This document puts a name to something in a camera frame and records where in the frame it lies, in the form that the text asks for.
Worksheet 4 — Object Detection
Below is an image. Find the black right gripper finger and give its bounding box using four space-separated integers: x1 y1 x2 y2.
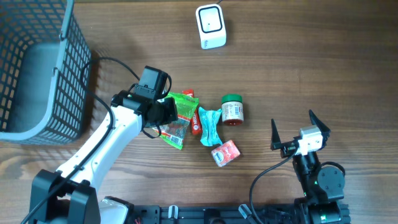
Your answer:
271 119 281 144
308 110 331 137

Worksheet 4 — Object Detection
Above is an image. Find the green snack packet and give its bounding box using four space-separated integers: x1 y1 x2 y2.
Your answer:
158 92 199 150

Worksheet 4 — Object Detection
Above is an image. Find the red candy bar wrapper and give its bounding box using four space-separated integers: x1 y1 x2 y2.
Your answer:
182 89 203 135

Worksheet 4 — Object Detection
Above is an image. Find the teal wipes packet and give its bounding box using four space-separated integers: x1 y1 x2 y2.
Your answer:
198 107 222 147

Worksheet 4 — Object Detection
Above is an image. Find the green lid jar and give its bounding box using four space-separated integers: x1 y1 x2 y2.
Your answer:
221 94 244 126

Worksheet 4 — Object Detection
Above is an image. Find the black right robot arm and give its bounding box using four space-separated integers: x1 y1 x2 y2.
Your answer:
271 111 351 223

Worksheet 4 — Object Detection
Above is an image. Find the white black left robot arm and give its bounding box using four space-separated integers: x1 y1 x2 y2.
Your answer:
23 90 178 223

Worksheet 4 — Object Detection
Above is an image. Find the white barcode scanner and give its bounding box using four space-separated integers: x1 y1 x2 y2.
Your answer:
195 4 226 50

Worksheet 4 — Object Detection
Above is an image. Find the grey plastic mesh basket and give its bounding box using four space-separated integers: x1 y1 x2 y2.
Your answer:
1 0 91 145

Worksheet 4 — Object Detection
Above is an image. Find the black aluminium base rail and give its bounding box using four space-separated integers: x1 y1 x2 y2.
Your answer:
126 203 351 224

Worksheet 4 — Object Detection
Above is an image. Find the black left camera cable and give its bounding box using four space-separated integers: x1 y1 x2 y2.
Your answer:
19 56 141 224

